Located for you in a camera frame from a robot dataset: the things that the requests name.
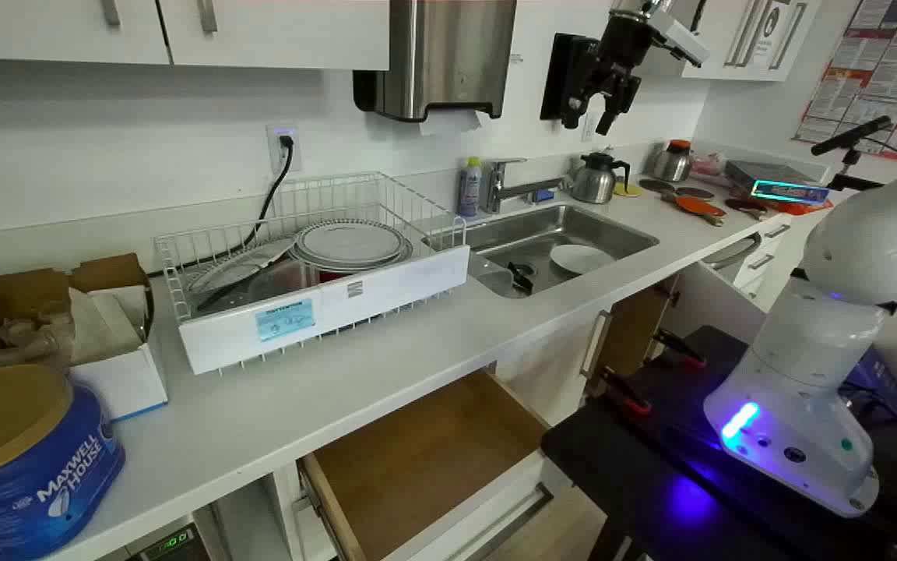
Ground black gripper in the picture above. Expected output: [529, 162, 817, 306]
[539, 10, 673, 139]

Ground black tongs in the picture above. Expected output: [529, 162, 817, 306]
[502, 257, 539, 299]

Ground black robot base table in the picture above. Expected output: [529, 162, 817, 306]
[539, 323, 897, 561]

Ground stainless steel sink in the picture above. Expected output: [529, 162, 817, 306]
[427, 199, 664, 301]

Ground open wooden cabinet door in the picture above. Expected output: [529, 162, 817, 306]
[576, 282, 682, 400]

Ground open wooden drawer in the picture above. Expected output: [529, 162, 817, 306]
[295, 369, 558, 561]

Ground stainless steel kettle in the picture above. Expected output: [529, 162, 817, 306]
[563, 150, 635, 208]

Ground steel jar with red lid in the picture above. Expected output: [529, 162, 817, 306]
[646, 136, 699, 190]

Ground chrome faucet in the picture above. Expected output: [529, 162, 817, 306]
[479, 155, 568, 217]

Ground soap bottle with yellow cap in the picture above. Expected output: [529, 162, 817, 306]
[454, 153, 485, 221]

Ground white round plate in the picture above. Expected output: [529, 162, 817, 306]
[549, 240, 620, 282]

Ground steel paper towel dispenser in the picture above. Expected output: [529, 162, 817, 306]
[350, 0, 522, 126]

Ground dark flat book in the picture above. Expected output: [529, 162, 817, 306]
[720, 155, 817, 190]

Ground teal flat box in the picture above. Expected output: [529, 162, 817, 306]
[747, 175, 836, 208]

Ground white base cabinet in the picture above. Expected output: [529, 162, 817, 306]
[102, 213, 839, 561]

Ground red black clamp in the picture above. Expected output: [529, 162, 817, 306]
[650, 326, 712, 373]
[597, 366, 658, 422]

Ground white panel with blue label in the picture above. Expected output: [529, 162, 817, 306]
[173, 242, 472, 378]

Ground round glass lid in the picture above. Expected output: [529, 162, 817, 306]
[291, 217, 417, 277]

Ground white upper cabinet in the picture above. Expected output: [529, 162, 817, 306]
[0, 0, 393, 75]

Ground grey round pan lid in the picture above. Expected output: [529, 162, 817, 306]
[189, 236, 310, 314]

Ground brown paper napkins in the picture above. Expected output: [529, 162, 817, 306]
[63, 284, 151, 369]

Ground white paper box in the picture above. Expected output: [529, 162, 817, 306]
[64, 340, 171, 423]

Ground brown cardboard box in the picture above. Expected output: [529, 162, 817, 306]
[0, 251, 155, 385]

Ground appliance with green display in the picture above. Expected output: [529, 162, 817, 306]
[102, 518, 207, 561]

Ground blue Maxwell House coffee can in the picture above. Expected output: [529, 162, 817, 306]
[0, 361, 126, 561]

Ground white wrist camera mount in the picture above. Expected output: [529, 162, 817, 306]
[664, 10, 712, 72]

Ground white wall board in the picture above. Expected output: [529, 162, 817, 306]
[679, 0, 829, 83]

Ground orange handled tool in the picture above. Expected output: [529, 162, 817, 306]
[664, 190, 729, 232]

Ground steel base cabinet handle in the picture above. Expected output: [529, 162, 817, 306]
[710, 234, 764, 271]

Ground white wire dish rack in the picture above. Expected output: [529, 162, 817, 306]
[148, 170, 472, 378]

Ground black camera on tripod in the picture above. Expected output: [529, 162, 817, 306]
[806, 112, 897, 198]

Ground colourful wall poster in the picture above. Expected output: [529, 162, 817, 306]
[788, 0, 897, 165]

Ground white wall outlet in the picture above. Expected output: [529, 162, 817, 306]
[264, 121, 306, 175]

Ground black power cable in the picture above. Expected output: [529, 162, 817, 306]
[145, 132, 300, 284]

